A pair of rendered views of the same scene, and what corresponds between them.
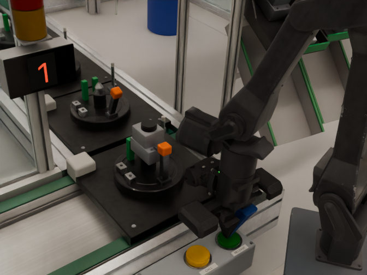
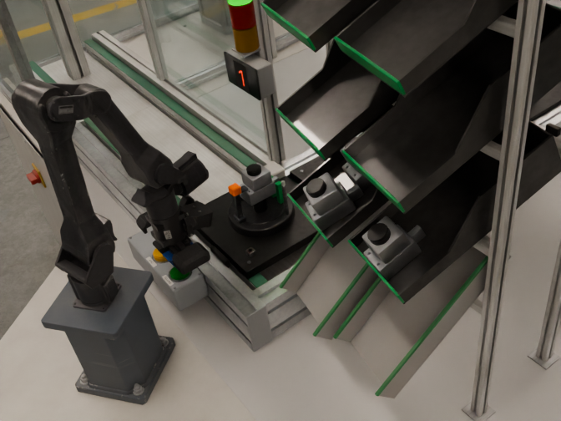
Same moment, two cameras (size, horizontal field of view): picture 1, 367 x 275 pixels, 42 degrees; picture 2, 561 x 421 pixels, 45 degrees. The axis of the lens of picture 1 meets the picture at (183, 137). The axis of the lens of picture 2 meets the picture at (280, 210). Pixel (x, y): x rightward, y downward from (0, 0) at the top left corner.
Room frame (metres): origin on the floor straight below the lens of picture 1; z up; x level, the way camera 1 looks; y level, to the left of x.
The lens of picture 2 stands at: (0.95, -1.00, 1.88)
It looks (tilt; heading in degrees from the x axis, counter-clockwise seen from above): 40 degrees down; 99
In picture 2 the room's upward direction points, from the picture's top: 8 degrees counter-clockwise
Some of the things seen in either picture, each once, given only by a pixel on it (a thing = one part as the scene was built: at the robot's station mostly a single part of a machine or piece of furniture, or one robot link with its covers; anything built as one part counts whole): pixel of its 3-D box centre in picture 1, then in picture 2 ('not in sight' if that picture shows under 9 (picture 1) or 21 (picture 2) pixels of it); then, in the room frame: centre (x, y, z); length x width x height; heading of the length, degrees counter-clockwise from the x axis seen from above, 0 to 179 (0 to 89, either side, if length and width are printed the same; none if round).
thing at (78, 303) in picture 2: (343, 233); (93, 284); (0.49, -0.24, 1.09); 0.07 x 0.07 x 0.06; 77
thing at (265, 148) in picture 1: (240, 149); (158, 195); (0.59, -0.09, 1.16); 0.09 x 0.06 x 0.07; 56
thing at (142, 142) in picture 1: (146, 136); (260, 179); (0.75, 0.07, 1.06); 0.08 x 0.04 x 0.07; 40
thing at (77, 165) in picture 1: (81, 167); (272, 174); (0.76, 0.20, 0.97); 0.05 x 0.05 x 0.04; 40
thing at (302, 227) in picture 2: (148, 179); (262, 218); (0.74, 0.07, 0.96); 0.24 x 0.24 x 0.02; 40
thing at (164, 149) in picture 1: (161, 159); (240, 199); (0.71, 0.04, 1.04); 0.04 x 0.02 x 0.08; 40
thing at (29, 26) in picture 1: (29, 20); (245, 36); (0.74, 0.26, 1.28); 0.05 x 0.05 x 0.05
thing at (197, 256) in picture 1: (197, 257); (163, 254); (0.55, -0.04, 0.96); 0.04 x 0.04 x 0.02
